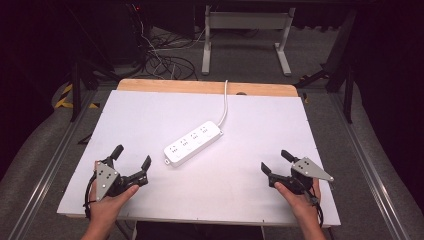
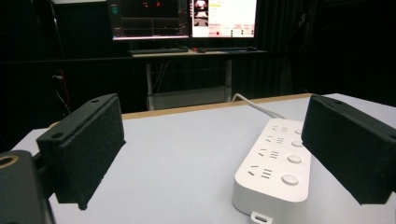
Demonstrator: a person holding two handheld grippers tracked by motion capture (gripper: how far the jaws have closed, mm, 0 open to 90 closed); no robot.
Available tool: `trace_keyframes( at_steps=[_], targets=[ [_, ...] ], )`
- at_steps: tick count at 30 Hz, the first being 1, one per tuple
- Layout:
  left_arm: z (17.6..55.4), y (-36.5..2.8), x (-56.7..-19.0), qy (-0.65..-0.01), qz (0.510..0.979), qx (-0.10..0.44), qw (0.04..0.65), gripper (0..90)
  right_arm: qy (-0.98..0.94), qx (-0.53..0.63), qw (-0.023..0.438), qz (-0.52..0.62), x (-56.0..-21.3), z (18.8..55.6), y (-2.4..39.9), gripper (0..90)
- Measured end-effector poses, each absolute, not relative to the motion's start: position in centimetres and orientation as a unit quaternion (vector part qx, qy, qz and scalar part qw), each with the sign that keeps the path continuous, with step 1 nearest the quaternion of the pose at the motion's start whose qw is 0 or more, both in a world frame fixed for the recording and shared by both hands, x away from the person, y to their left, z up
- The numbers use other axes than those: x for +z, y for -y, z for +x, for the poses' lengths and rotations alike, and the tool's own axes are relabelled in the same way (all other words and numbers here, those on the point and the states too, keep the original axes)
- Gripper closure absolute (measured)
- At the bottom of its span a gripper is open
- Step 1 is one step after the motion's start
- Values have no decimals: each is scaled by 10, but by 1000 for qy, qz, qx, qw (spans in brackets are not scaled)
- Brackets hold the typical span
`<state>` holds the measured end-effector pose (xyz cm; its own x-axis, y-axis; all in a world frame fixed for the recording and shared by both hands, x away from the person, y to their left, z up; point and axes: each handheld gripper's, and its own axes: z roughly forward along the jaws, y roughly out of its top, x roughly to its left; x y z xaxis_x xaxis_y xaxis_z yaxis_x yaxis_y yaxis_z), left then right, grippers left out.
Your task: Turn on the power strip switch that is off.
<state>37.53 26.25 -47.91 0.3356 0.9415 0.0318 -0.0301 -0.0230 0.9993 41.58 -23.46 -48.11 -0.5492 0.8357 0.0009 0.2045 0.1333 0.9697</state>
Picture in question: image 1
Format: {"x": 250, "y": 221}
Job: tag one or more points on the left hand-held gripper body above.
{"x": 106, "y": 180}

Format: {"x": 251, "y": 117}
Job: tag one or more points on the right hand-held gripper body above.
{"x": 308, "y": 170}

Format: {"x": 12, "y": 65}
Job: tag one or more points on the person's left hand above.
{"x": 108, "y": 206}

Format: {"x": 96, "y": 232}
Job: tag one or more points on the person's right hand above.
{"x": 305, "y": 205}

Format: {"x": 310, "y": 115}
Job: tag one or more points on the white power strip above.
{"x": 193, "y": 143}

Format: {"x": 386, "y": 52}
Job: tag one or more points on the white board sheet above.
{"x": 216, "y": 186}

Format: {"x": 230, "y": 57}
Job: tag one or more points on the black tripod stand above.
{"x": 77, "y": 90}

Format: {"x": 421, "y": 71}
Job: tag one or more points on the yellow black hazard tape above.
{"x": 66, "y": 96}

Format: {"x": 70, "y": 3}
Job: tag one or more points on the wooden table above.
{"x": 186, "y": 87}

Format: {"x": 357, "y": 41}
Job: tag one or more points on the black metal stand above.
{"x": 340, "y": 70}

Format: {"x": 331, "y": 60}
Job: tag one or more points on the aluminium floor rail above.
{"x": 370, "y": 166}
{"x": 50, "y": 166}

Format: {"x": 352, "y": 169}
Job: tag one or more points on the white metal desk frame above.
{"x": 246, "y": 21}

